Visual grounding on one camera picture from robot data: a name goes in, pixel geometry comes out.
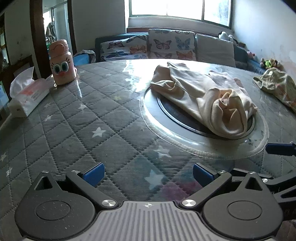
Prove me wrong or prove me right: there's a plain grey cushion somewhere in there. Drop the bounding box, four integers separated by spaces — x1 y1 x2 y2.
196 34 236 67

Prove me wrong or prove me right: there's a dark wooden door frame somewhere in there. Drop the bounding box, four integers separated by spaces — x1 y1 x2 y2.
30 0 77 79

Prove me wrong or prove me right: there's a window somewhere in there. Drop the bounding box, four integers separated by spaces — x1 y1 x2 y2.
125 0 233 29

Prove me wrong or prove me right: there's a pink cartoon-face bottle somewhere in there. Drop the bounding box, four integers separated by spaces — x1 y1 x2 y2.
48 40 78 86

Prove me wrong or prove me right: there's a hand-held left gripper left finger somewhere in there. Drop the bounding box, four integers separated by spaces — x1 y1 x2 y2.
30 162 118 209

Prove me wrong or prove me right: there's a green plush toy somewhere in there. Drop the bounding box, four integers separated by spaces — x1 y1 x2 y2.
260 58 281 70

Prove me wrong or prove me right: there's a dark wooden cabinet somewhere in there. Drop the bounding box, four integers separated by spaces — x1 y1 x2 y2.
0 14 35 116

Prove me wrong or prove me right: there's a square butterfly print cushion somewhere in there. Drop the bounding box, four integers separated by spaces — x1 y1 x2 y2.
148 29 196 61

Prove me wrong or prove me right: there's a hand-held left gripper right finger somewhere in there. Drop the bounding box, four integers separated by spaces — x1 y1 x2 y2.
180 163 269 209

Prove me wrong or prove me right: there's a dark sofa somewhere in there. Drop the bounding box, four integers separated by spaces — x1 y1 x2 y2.
95 32 266 72

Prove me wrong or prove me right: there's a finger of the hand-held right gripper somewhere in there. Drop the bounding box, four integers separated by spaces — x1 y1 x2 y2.
265 142 296 156
231 168 296 204

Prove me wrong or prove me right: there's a round black cooktop insert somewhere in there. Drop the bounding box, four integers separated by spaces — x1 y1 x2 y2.
139 86 270 160

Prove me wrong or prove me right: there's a white plush toy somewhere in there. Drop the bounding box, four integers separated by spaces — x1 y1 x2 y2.
218 31 234 42

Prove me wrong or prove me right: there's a wide butterfly print cushion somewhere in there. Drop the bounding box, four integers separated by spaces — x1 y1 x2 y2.
100 35 148 62

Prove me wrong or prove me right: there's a white tissue pack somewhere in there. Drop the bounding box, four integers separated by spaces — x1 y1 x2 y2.
7 66 52 117

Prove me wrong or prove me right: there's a floral patterned hat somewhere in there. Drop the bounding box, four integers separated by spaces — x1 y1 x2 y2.
253 67 296 108

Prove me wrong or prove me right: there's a cream long-sleeved shirt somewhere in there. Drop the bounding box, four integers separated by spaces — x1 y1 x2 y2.
150 61 258 139

